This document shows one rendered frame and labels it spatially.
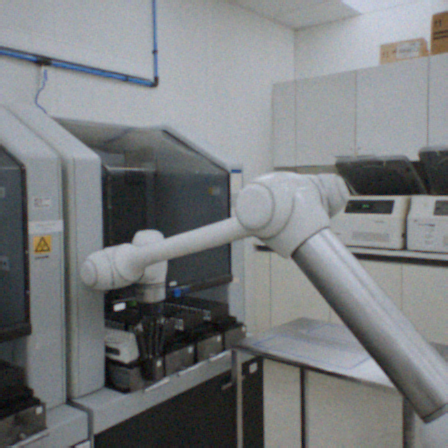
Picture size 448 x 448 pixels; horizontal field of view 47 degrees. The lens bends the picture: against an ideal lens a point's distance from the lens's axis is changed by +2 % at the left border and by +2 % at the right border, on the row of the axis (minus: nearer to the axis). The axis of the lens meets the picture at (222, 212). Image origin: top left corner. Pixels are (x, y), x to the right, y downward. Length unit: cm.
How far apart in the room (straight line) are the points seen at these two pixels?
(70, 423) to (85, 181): 66
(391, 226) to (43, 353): 258
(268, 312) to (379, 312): 316
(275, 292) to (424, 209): 130
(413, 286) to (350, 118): 132
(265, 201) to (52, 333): 78
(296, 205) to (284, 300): 304
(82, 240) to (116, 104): 166
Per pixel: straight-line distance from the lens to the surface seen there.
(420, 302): 358
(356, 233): 367
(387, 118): 391
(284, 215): 99
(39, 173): 145
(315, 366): 157
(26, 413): 143
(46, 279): 148
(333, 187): 116
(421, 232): 352
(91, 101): 298
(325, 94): 414
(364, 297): 100
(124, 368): 162
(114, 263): 137
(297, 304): 397
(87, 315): 158
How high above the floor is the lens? 134
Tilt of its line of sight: 3 degrees down
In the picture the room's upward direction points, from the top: 1 degrees counter-clockwise
